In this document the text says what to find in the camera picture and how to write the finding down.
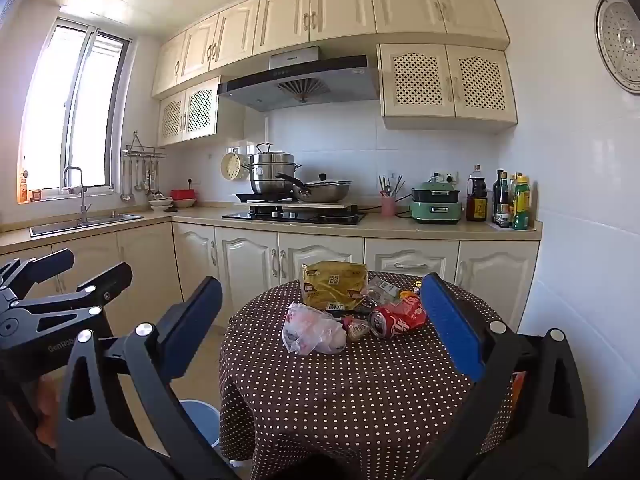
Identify person's left hand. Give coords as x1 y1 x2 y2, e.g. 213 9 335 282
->
12 376 58 441

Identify row of hanging utensils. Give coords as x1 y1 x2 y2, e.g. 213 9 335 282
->
120 156 163 204

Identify sliding window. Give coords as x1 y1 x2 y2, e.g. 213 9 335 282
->
20 17 133 203

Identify green yellow bottle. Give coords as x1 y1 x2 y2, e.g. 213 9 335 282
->
512 175 531 231

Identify white plastic bag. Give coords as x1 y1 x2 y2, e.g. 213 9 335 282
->
282 302 347 356

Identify cream lower kitchen cabinets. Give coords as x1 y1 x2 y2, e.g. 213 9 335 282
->
0 220 543 346

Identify bundle of chopsticks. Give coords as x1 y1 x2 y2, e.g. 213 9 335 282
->
377 172 405 198

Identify crushed red soda can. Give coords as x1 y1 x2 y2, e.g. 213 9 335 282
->
368 294 428 339

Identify clear labelled wrapper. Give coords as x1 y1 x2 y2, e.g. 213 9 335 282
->
361 277 403 308

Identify grey range hood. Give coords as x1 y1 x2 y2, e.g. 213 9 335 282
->
217 46 381 112

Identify white colander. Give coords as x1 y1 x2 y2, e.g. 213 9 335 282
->
220 151 251 181

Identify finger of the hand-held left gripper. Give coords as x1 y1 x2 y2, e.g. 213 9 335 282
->
0 249 75 302
15 261 133 317

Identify round steel steamer plate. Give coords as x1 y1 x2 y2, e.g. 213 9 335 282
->
594 0 640 94

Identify dark glass bottle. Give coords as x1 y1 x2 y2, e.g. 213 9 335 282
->
492 169 512 228

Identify narrow lattice door cabinet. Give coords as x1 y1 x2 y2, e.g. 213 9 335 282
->
157 76 221 147

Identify brown polka-dot tablecloth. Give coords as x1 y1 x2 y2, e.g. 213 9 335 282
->
218 271 521 471

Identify wall utensil rack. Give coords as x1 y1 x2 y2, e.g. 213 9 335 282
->
122 132 167 159

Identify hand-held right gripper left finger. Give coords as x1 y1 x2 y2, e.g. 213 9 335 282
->
54 276 246 480

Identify steel steamer pot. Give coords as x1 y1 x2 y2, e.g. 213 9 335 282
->
248 143 303 196

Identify steel wok with lid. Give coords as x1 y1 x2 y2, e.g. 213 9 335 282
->
276 172 353 203

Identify cream kitchen cabinets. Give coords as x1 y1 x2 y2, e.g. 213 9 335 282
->
151 0 510 98
0 220 543 346

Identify pale blue bucket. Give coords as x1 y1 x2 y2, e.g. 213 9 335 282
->
177 399 221 448

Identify yellow snack bag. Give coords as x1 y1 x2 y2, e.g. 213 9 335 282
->
301 261 369 311

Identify wide lattice door cabinet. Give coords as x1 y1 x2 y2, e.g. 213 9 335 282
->
377 42 518 134

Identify cream upper kitchen cabinets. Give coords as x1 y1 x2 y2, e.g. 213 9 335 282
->
151 0 510 98

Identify small crushed brown can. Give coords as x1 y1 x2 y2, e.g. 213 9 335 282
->
341 316 372 343

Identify steel sink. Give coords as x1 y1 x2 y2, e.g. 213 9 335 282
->
29 212 145 237

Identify green electric cooker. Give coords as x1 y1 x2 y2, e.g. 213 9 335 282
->
410 172 463 225

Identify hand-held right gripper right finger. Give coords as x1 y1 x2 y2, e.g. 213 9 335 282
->
419 272 590 480

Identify black gas stove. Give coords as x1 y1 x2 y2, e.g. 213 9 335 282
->
221 199 367 226

